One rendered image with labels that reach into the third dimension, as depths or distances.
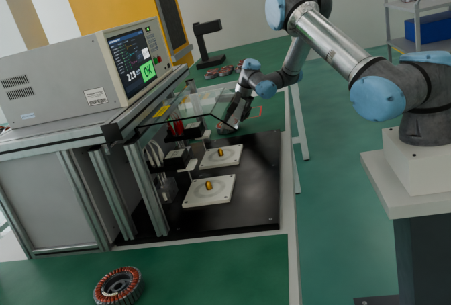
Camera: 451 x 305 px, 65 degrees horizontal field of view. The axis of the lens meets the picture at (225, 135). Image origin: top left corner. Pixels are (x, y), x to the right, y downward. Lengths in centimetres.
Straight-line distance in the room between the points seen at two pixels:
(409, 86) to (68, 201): 91
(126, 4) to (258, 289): 431
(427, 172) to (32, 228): 109
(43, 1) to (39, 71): 649
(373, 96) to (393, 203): 28
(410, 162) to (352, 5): 550
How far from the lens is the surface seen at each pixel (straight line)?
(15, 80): 115
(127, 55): 107
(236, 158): 129
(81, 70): 103
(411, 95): 93
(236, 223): 97
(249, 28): 633
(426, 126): 104
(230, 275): 86
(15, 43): 506
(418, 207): 102
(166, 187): 114
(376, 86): 89
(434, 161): 100
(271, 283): 82
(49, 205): 111
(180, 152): 110
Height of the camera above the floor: 132
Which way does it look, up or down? 21 degrees down
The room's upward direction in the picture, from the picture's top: 15 degrees counter-clockwise
